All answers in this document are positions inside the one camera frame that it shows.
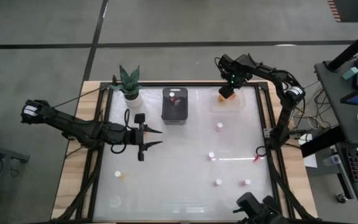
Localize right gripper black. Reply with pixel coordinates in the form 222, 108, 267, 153
218, 54, 255, 100

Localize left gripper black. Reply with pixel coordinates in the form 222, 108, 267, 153
128, 113, 163, 162

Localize clear plastic bin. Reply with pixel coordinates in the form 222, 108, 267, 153
209, 86, 247, 113

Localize dark grey plastic bin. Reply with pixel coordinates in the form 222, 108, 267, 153
161, 86, 189, 126

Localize green snake plant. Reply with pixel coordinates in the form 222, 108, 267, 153
110, 64, 142, 94

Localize clear round lid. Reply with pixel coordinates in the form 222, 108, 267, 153
109, 195, 122, 208

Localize white power adapter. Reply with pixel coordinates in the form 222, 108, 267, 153
298, 133, 313, 146

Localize black equipment cart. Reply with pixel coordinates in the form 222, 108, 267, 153
300, 60, 358, 223

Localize white paper sheet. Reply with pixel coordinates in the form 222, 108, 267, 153
303, 154, 318, 169

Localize small teal box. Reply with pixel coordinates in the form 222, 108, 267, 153
342, 67, 358, 81

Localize black slanted pole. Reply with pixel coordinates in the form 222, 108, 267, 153
326, 22, 358, 72

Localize dark mat striped edges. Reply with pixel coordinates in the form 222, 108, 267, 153
327, 0, 358, 23

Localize black aluminium table frame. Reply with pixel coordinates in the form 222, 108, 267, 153
54, 81, 316, 223

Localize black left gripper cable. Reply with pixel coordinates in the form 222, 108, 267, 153
110, 108, 132, 155

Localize tangled cables bundle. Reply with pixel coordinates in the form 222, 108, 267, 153
293, 80, 338, 131

